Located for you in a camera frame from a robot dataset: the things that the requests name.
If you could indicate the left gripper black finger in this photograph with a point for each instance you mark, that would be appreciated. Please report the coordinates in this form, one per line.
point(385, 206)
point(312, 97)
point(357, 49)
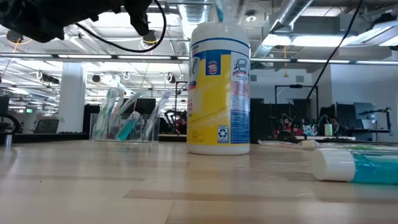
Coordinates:
point(140, 15)

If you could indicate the blue toothbrush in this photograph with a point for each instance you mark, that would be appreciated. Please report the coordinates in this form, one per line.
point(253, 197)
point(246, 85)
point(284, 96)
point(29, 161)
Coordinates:
point(219, 14)

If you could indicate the green toothbrush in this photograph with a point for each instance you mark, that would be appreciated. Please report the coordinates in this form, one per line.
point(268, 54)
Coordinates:
point(367, 147)
point(104, 115)

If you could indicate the yellow Lysol wipes canister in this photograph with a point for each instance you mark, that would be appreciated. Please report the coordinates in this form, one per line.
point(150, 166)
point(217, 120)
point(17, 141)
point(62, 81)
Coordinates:
point(211, 102)

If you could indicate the teal mouthwash bottle white cap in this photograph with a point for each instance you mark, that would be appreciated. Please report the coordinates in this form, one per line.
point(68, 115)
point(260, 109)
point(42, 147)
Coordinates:
point(126, 129)

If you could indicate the teal tube white cap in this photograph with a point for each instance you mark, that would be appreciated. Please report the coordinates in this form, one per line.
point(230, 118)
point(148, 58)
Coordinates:
point(332, 165)

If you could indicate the black background robot arm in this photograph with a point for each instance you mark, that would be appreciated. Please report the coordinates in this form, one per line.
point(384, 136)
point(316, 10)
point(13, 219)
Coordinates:
point(169, 116)

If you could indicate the black ceiling device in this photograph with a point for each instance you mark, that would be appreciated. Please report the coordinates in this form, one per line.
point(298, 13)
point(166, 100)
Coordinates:
point(150, 38)
point(14, 36)

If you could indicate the black computer monitor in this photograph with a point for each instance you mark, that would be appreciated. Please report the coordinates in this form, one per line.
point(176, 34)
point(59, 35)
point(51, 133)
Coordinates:
point(144, 105)

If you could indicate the white building column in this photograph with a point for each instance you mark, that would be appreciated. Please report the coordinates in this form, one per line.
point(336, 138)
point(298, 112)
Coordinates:
point(71, 99)

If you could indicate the black cabinet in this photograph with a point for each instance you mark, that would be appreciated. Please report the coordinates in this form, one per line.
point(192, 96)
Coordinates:
point(87, 118)

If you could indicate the clear acrylic organizer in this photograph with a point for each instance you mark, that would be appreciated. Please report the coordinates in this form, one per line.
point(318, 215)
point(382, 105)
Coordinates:
point(155, 133)

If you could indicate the green exit sign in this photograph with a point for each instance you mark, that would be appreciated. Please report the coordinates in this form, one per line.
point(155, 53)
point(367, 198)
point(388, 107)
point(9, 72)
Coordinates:
point(29, 110)

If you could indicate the dark laptop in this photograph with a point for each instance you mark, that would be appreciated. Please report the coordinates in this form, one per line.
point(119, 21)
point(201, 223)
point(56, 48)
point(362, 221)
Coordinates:
point(46, 126)

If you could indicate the light green cup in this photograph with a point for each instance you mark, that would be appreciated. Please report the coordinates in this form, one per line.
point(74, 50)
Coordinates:
point(328, 130)

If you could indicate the wooden top desk grey legs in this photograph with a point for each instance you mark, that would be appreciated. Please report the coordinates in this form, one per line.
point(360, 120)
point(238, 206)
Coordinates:
point(345, 137)

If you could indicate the grey computer monitor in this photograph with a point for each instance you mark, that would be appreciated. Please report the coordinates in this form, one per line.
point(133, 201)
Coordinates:
point(363, 109)

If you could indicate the silver ventilation duct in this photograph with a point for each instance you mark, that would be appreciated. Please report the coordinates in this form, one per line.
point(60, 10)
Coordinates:
point(290, 12)

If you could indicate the black metal frame stand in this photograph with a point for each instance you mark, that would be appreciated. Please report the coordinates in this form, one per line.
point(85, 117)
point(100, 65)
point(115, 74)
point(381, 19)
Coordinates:
point(295, 86)

